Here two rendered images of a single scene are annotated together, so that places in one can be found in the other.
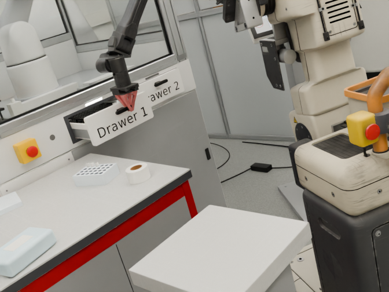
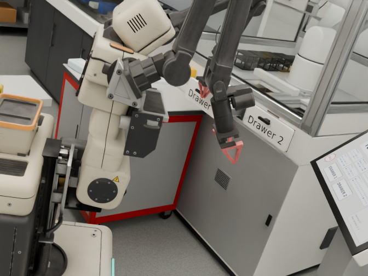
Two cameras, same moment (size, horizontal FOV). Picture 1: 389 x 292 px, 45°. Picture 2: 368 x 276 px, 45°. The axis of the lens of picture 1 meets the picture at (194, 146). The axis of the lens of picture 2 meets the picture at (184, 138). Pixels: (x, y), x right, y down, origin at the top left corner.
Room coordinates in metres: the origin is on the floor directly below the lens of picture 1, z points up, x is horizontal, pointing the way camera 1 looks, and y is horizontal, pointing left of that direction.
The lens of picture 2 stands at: (1.64, -1.86, 1.59)
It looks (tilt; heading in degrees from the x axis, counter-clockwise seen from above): 24 degrees down; 89
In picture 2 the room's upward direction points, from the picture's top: 16 degrees clockwise
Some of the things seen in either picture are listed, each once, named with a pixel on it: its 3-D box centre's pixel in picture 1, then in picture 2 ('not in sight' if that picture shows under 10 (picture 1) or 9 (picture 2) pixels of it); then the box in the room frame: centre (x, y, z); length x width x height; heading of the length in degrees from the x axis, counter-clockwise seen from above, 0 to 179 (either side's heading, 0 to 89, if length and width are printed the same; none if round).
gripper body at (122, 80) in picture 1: (122, 80); (209, 75); (1.72, 0.19, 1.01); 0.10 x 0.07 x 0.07; 39
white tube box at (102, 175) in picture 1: (96, 174); not in sight; (1.45, 0.34, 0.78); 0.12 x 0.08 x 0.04; 60
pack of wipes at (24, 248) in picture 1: (21, 250); (82, 66); (1.05, 0.48, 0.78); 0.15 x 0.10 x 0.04; 144
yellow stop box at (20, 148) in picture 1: (27, 150); (188, 73); (1.62, 0.58, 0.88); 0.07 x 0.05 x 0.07; 130
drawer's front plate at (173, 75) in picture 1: (157, 90); (267, 126); (2.04, 0.09, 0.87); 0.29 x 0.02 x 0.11; 130
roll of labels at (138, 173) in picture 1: (138, 173); not in sight; (1.35, 0.19, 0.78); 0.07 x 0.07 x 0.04
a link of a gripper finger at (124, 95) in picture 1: (127, 99); (206, 88); (1.72, 0.20, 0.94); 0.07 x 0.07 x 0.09; 39
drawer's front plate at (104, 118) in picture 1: (120, 117); (204, 98); (1.73, 0.24, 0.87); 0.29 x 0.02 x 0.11; 130
